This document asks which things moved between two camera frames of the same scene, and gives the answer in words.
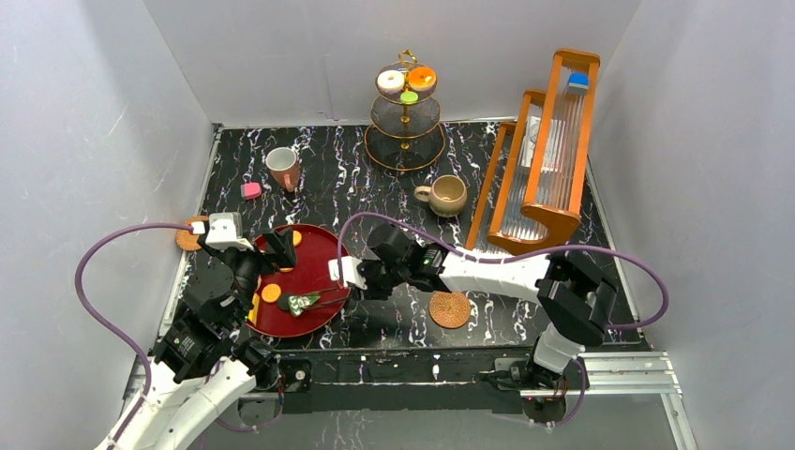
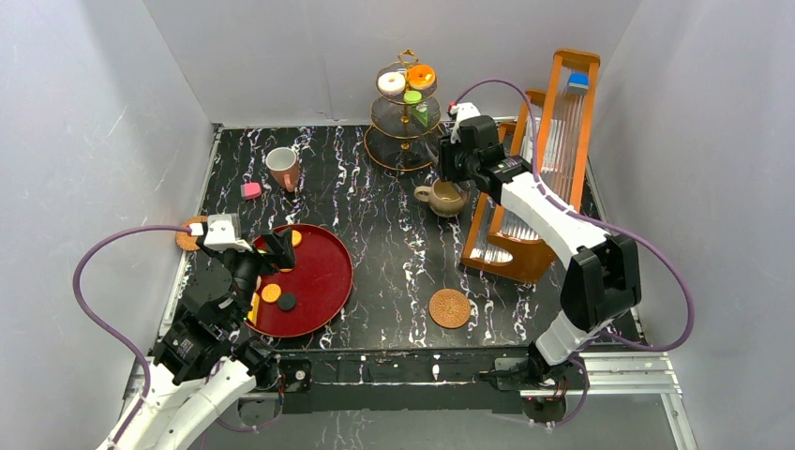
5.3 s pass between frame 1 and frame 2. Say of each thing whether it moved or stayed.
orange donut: stayed
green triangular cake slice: moved
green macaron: stayed
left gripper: stayed
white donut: stayed
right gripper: moved
